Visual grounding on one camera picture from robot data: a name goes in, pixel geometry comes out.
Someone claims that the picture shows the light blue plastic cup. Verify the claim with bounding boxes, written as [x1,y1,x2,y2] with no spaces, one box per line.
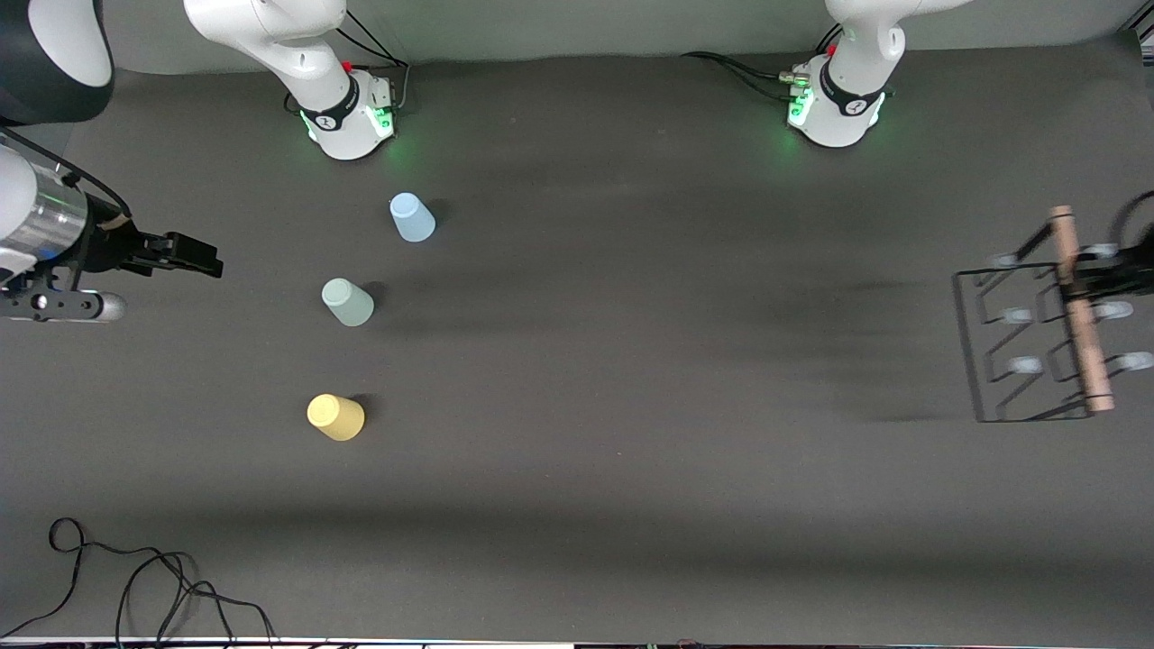
[389,192,436,243]

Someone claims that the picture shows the black cables at arm base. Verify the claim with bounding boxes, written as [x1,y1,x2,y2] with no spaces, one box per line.
[681,25,844,102]
[335,7,412,114]

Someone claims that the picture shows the black cables at left arm base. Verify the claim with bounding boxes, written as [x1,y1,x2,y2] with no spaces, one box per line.
[681,25,844,102]

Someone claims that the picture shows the black loose cable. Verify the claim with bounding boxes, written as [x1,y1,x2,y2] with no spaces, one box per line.
[0,516,276,646]

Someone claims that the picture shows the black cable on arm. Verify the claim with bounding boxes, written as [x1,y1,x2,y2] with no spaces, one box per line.
[1112,187,1154,258]
[0,126,134,222]

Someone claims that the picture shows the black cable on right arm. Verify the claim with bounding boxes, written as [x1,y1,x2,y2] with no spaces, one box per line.
[0,126,134,222]

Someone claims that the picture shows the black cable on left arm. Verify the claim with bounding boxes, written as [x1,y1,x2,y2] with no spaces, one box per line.
[1112,187,1154,258]

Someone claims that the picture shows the black cables at right arm base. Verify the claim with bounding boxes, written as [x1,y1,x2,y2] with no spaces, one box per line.
[335,7,412,114]

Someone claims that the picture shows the pale green plastic cup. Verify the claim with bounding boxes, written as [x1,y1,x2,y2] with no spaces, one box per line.
[321,278,375,327]

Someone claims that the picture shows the yellow plastic cup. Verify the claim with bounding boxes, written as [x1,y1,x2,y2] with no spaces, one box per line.
[307,393,366,443]

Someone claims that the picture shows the dark grey table mat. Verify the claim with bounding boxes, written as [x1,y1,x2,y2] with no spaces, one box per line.
[0,41,1154,643]

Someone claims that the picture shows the black wire cup holder rack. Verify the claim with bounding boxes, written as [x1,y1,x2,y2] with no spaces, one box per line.
[954,206,1154,425]

